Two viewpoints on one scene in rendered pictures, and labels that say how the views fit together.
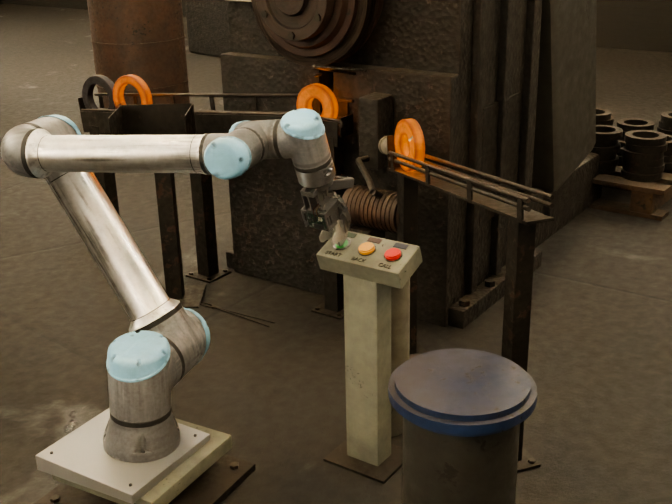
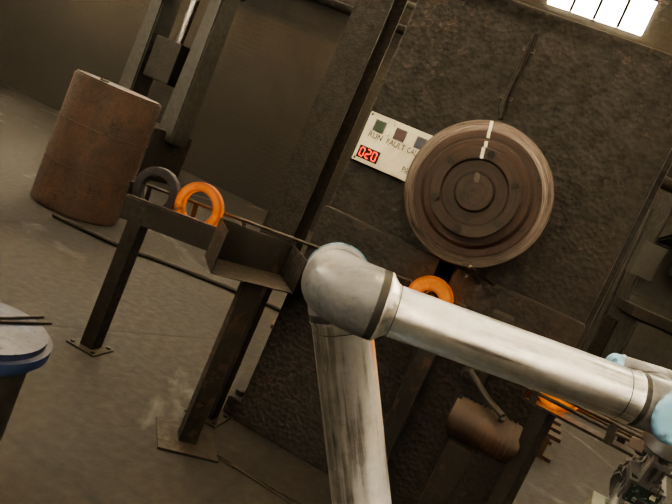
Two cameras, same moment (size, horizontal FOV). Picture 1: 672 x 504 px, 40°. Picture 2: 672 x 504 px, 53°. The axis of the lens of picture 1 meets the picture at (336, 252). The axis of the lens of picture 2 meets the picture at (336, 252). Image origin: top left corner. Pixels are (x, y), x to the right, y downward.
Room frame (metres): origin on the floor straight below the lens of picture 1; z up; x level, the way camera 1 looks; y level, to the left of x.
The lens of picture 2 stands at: (1.13, 1.15, 1.06)
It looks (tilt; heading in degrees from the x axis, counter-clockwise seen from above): 8 degrees down; 340
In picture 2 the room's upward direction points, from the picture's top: 24 degrees clockwise
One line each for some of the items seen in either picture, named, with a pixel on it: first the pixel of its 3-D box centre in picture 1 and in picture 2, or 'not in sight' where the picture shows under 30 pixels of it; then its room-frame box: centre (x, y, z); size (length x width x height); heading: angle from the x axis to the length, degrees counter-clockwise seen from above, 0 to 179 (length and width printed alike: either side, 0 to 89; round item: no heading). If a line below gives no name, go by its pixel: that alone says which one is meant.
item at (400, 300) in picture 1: (387, 344); not in sight; (2.25, -0.14, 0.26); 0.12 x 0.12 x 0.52
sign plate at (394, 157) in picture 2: not in sight; (394, 148); (3.37, 0.27, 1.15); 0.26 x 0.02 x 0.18; 55
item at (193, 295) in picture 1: (161, 207); (220, 340); (3.18, 0.63, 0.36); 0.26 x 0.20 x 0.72; 90
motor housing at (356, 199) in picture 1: (377, 267); (455, 486); (2.79, -0.14, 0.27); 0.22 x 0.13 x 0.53; 55
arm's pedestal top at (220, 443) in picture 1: (144, 456); not in sight; (1.97, 0.50, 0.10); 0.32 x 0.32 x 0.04; 61
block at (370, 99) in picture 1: (376, 131); (487, 346); (2.96, -0.14, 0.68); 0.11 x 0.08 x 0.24; 145
